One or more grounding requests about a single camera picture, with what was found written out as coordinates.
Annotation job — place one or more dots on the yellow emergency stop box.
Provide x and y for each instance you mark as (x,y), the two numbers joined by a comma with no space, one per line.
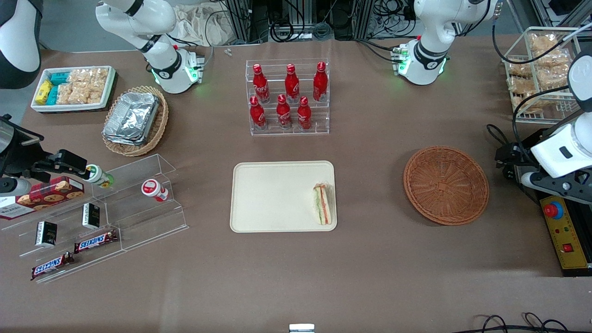
(564,240)

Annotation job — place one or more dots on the brown wicker basket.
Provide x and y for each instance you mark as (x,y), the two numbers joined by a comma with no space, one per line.
(446,185)

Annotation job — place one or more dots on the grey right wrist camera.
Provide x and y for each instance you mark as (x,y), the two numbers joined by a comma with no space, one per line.
(14,187)

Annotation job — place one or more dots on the red lid yogurt cup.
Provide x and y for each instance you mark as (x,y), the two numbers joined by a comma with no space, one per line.
(152,188)

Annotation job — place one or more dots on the triangle sandwich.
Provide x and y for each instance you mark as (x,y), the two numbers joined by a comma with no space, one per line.
(323,203)

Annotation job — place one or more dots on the aluminium foil tray stack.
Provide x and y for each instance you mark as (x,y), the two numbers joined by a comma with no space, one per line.
(132,118)

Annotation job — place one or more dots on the Snickers chocolate bar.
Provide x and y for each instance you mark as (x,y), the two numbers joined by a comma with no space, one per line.
(51,266)
(95,241)

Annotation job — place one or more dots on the clear acrylic stepped shelf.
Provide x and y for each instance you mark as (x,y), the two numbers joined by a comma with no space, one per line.
(138,217)

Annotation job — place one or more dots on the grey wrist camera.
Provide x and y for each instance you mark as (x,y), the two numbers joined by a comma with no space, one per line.
(533,180)
(14,187)

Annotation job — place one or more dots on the beige plastic tray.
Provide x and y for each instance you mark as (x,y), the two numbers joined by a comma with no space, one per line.
(277,196)

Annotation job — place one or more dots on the green lid yogurt cup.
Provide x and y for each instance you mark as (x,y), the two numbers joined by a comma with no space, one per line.
(99,176)

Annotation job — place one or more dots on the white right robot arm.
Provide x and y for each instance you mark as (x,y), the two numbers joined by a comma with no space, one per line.
(162,60)

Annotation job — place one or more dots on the red tartan cookie box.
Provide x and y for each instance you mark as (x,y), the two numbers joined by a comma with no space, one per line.
(51,194)

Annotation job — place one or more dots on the clear bagged pastry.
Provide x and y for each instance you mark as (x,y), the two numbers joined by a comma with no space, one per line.
(548,60)
(532,104)
(519,69)
(520,85)
(542,41)

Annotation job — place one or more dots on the small white bracket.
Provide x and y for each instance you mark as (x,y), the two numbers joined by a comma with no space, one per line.
(301,328)

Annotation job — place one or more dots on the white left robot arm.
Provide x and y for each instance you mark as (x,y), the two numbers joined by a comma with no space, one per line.
(428,55)

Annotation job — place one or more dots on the red cola bottle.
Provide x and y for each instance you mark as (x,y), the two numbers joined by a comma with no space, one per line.
(320,84)
(261,87)
(292,85)
(284,114)
(304,115)
(257,115)

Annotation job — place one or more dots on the teal snack packet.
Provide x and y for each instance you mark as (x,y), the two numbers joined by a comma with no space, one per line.
(52,95)
(59,78)

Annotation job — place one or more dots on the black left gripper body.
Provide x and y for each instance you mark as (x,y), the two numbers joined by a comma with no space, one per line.
(522,156)

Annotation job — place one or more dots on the aluminium frame rack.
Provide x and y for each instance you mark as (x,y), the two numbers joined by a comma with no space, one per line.
(240,21)

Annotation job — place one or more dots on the white snack tray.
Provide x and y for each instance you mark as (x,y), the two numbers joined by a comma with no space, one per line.
(108,95)

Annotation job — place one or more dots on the clear rice cracker packet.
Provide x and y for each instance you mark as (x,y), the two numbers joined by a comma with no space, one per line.
(98,85)
(79,76)
(64,94)
(78,94)

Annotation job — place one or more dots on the small black box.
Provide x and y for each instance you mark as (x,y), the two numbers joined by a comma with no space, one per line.
(46,234)
(91,216)

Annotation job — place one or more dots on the light wicker basket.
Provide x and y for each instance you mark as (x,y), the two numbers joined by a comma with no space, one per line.
(159,125)

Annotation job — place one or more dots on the beige cloth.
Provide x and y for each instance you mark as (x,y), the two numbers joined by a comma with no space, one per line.
(199,25)

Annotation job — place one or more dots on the clear acrylic bottle rack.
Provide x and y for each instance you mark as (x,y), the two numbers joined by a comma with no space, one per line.
(319,118)

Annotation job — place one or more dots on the yellow snack packet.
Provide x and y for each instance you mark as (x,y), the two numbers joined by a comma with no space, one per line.
(43,92)

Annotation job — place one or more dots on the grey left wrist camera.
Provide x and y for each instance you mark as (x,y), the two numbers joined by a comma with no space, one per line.
(533,180)

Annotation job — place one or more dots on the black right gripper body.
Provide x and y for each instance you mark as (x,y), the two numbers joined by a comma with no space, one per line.
(21,157)

